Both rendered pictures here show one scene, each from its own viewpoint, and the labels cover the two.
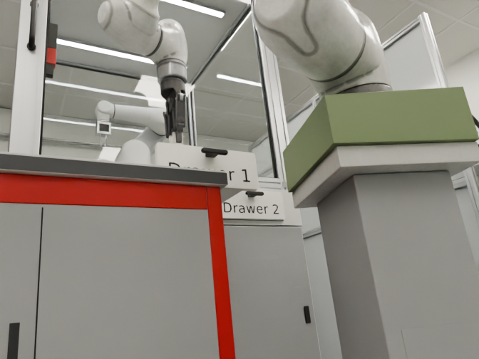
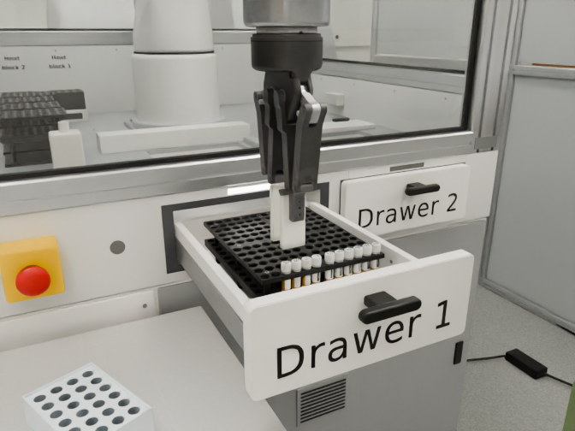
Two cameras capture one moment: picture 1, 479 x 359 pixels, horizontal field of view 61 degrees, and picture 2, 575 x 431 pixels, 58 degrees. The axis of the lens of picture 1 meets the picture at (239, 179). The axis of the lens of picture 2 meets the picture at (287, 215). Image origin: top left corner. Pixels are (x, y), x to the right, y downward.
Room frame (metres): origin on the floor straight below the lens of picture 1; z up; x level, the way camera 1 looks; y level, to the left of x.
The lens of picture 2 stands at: (0.50, 0.13, 1.18)
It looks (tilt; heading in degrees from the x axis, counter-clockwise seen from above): 20 degrees down; 4
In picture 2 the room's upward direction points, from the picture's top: straight up
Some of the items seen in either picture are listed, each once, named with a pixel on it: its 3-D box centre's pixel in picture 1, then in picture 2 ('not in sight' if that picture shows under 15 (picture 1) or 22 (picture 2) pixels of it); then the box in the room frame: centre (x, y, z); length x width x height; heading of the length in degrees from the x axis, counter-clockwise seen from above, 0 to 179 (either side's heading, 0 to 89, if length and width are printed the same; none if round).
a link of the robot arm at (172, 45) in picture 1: (167, 43); not in sight; (1.05, 0.18, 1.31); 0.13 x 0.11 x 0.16; 143
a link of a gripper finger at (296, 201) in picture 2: (179, 132); (300, 201); (1.04, 0.15, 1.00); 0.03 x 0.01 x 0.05; 31
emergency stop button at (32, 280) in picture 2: not in sight; (32, 279); (1.07, 0.50, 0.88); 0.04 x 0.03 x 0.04; 121
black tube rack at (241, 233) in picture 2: not in sight; (287, 256); (1.18, 0.18, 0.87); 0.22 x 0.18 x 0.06; 31
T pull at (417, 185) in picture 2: (253, 194); (417, 187); (1.42, -0.04, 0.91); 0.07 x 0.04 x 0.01; 121
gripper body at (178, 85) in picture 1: (173, 97); (287, 77); (1.06, 0.17, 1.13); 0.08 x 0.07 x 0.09; 31
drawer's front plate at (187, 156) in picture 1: (209, 167); (367, 319); (1.00, 0.08, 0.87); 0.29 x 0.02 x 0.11; 121
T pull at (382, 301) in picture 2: (212, 153); (383, 304); (0.98, 0.06, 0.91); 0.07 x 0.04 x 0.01; 121
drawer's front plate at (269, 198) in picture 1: (250, 204); (407, 200); (1.44, -0.03, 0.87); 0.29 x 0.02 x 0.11; 121
